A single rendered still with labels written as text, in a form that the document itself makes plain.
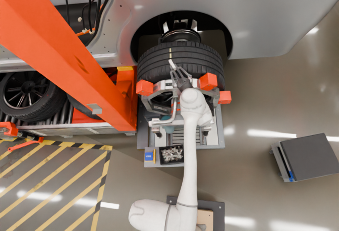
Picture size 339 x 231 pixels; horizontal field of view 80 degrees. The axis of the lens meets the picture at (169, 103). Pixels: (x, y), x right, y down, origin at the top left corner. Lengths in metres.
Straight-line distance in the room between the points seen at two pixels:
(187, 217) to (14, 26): 0.97
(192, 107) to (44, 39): 0.60
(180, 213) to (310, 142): 1.48
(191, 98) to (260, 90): 1.80
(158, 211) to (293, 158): 1.39
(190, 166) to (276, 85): 1.89
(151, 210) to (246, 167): 1.44
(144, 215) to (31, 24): 0.87
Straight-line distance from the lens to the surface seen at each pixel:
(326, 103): 2.83
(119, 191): 2.36
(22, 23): 0.77
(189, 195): 1.04
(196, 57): 1.31
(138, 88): 1.31
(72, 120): 2.41
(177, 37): 1.68
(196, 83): 1.26
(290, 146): 2.12
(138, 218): 1.09
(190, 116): 0.91
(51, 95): 2.36
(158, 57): 1.33
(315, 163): 2.18
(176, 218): 1.05
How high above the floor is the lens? 2.24
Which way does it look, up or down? 68 degrees down
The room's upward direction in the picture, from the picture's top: 15 degrees counter-clockwise
